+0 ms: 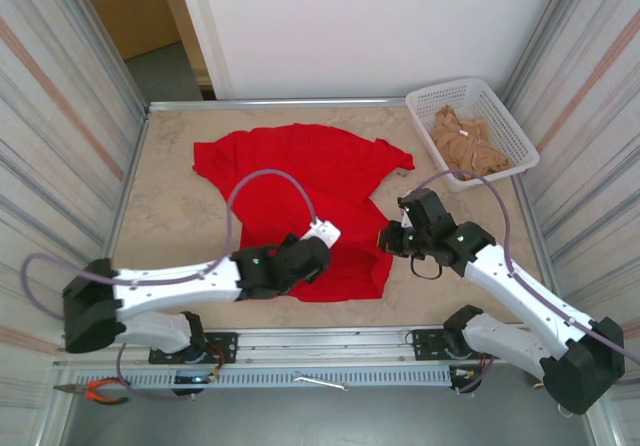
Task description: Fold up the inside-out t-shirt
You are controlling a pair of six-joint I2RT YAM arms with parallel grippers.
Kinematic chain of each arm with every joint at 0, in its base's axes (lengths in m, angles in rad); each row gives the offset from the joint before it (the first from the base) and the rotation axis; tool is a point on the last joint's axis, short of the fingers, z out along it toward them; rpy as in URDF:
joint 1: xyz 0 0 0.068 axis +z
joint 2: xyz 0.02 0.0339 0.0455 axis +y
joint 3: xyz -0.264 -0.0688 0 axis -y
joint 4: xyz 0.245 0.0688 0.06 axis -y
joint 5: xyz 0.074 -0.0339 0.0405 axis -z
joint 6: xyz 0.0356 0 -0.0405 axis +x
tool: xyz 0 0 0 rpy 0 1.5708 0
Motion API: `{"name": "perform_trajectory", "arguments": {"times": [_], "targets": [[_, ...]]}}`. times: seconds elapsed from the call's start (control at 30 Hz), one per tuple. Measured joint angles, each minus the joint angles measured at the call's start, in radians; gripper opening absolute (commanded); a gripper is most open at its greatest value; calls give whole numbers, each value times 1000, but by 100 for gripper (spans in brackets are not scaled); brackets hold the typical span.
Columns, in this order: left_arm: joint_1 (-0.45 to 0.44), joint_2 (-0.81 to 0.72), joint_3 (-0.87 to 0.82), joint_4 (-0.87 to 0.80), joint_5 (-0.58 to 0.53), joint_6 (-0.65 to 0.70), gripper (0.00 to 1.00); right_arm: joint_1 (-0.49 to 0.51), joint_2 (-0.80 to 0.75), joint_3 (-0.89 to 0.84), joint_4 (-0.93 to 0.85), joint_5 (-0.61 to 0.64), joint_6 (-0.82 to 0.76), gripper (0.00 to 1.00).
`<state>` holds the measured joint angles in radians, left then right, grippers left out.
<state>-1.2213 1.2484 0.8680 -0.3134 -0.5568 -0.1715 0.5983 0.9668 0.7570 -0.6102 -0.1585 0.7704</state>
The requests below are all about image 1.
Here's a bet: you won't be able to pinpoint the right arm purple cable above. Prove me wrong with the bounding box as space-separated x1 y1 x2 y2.
407 168 640 397

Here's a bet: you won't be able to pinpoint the tan crumpled cloth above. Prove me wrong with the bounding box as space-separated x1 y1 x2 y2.
430 105 511 182

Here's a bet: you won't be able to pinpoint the aluminium table edge frame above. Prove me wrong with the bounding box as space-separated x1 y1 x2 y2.
82 96 566 330

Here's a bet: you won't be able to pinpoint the white door frame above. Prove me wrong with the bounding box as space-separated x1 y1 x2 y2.
154 0 236 101

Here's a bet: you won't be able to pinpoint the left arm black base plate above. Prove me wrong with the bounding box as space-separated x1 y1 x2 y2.
148 332 239 366

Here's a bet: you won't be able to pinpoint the silver hex key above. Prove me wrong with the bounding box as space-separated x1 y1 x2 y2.
292 371 350 394

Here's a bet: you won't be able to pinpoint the right gripper black cable loop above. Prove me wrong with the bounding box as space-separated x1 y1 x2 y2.
409 255 444 281

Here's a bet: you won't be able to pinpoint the white plastic mesh basket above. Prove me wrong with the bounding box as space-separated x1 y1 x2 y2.
404 76 541 195

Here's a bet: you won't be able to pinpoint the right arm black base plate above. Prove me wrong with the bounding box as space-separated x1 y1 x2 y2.
410 326 503 363

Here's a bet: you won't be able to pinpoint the brown wooden door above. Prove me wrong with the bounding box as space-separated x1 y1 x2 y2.
71 0 182 62

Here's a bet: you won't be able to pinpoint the orange handled pliers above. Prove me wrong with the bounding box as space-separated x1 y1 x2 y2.
53 376 130 407

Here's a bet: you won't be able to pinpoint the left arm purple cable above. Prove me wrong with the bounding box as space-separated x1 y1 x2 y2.
20 168 321 402

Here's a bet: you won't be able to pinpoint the red t-shirt with bear print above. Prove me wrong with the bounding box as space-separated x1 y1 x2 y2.
192 123 416 305

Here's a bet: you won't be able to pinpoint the small controller board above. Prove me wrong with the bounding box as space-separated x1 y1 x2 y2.
449 365 484 396
172 373 221 397

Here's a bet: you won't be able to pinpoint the aluminium mounting rail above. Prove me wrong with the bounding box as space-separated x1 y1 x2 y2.
52 324 551 370

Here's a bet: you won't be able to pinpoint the grey slotted cable duct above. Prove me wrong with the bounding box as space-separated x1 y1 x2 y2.
119 365 454 391

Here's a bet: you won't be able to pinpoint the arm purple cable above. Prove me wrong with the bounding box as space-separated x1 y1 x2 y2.
20 168 321 402
407 168 640 397

